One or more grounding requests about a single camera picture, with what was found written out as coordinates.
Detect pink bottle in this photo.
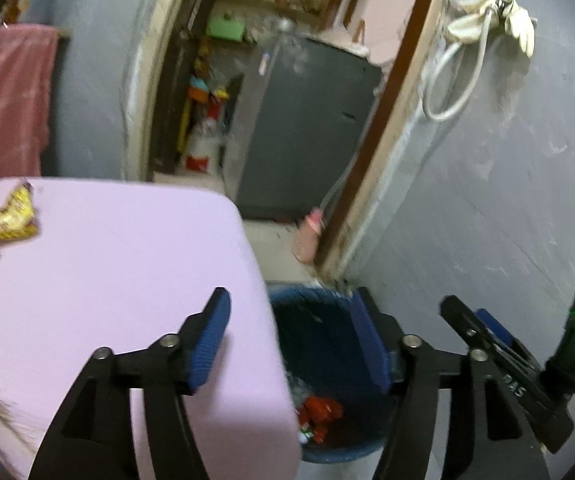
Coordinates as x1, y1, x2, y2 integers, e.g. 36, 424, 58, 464
293, 208, 326, 264

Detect yellow patterned snack packet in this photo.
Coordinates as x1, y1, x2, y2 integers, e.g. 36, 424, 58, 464
0, 182, 41, 244

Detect cream rubber gloves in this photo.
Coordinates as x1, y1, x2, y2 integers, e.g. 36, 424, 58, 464
444, 0, 539, 59

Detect grey appliance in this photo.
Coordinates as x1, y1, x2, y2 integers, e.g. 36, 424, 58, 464
234, 34, 384, 222

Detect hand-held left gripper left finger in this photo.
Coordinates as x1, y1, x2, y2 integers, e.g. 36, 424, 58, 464
28, 287, 232, 480

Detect red wrapper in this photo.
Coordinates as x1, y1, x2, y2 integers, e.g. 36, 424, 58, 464
296, 395, 344, 444

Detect blue trash bin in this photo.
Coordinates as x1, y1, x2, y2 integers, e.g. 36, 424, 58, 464
266, 282, 409, 464

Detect yellow stick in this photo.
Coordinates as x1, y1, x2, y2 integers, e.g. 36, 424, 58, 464
177, 99, 194, 154

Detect wooden door frame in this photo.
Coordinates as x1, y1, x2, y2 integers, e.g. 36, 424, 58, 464
314, 0, 457, 282

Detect white hose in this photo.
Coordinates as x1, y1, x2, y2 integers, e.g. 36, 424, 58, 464
419, 4, 494, 122

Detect dark wooden door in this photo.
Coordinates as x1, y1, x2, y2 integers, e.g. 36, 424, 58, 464
150, 0, 219, 177

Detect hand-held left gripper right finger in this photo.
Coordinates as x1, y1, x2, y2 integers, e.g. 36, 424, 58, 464
349, 287, 551, 480

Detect pink table cover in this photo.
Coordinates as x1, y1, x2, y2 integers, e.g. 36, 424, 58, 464
0, 175, 303, 480

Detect white bottle with red cap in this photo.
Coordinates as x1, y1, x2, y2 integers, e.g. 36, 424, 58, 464
184, 117, 224, 174

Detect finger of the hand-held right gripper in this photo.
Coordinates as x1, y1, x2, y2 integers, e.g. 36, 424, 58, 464
439, 294, 514, 367
474, 308, 515, 349

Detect red plaid cloth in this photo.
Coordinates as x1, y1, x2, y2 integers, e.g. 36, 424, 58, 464
0, 23, 61, 197

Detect green box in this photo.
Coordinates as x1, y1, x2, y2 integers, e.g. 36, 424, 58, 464
206, 13, 248, 42

